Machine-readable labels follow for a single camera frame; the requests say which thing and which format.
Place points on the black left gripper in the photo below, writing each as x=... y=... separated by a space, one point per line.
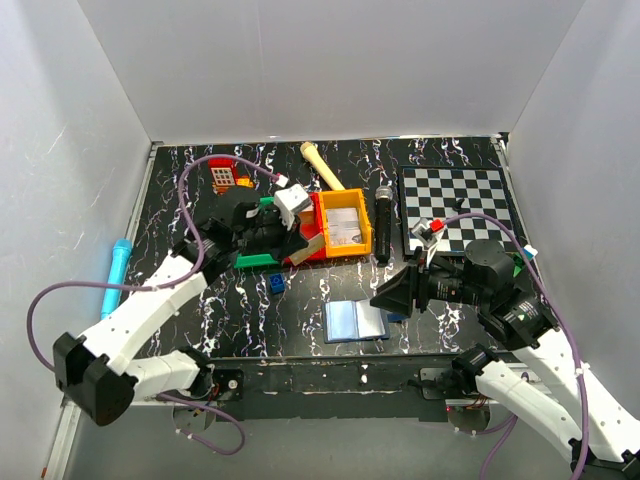
x=282 y=235

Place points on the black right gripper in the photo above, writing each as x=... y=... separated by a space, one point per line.
x=419 y=287

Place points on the gold VIP credit card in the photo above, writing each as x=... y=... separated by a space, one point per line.
x=315 y=250

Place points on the navy blue card holder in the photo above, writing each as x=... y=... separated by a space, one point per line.
x=351 y=321

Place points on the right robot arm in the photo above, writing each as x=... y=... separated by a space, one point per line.
x=577 y=415

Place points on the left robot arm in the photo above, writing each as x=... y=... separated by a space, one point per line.
x=99 y=370

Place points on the white cards in yellow bin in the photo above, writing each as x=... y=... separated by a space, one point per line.
x=343 y=226

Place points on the blue toy brick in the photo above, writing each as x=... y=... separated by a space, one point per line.
x=277 y=283

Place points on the green plastic bin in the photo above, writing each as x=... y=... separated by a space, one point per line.
x=254 y=260

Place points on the yellow plastic bin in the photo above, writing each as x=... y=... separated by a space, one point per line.
x=345 y=199

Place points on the beige wooden microphone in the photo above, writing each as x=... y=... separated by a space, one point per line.
x=311 y=154

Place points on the black microphone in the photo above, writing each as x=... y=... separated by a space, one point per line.
x=383 y=223

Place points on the black chess piece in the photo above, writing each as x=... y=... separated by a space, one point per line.
x=458 y=205

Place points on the black white chessboard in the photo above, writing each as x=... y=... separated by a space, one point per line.
x=441 y=193

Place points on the yellow green brick stack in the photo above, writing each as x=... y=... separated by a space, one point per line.
x=527 y=254

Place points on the light blue toy microphone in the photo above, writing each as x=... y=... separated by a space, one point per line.
x=121 y=253

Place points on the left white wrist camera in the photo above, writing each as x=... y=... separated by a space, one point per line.
x=290 y=200

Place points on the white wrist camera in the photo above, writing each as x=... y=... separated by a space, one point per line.
x=290 y=200
x=429 y=233

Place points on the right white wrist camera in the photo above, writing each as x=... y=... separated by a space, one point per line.
x=429 y=233

